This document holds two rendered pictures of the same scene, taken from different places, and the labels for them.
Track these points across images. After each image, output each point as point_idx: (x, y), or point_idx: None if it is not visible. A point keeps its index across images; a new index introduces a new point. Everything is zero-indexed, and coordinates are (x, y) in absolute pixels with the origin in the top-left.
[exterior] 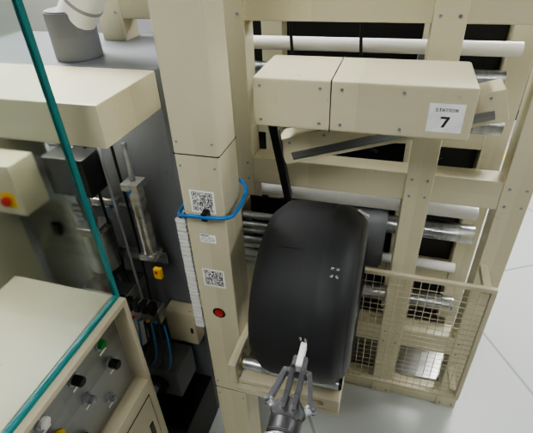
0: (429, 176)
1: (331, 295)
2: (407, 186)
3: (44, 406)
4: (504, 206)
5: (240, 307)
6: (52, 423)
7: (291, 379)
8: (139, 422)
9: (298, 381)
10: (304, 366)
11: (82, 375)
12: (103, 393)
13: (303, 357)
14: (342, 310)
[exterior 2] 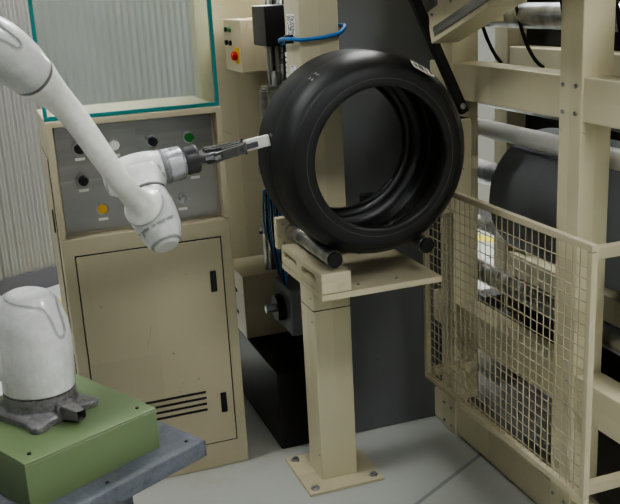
0: (577, 78)
1: (298, 92)
2: (561, 96)
3: (111, 118)
4: None
5: (316, 172)
6: (121, 155)
7: (230, 144)
8: (197, 249)
9: (231, 145)
10: (248, 143)
11: (161, 147)
12: (177, 187)
13: (253, 139)
14: (299, 108)
